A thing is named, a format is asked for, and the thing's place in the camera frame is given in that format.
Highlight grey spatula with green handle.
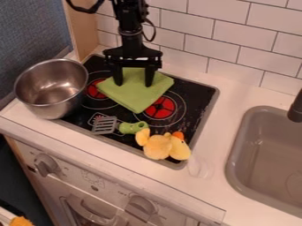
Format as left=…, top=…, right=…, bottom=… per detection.
left=90, top=116, right=151, bottom=136

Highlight toy sink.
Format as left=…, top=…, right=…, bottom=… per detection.
left=223, top=105, right=302, bottom=219

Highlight tap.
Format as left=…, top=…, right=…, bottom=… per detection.
left=286, top=87, right=302, bottom=124

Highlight toy stove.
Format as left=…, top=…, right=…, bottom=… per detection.
left=53, top=53, right=221, bottom=171

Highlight silver pot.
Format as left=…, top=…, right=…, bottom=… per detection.
left=12, top=57, right=90, bottom=121

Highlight yellow plush duck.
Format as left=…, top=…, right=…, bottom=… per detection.
left=134, top=127, right=194, bottom=162

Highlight green cloth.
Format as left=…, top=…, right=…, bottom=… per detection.
left=95, top=66, right=177, bottom=115

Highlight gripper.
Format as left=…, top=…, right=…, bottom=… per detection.
left=102, top=47, right=164, bottom=88

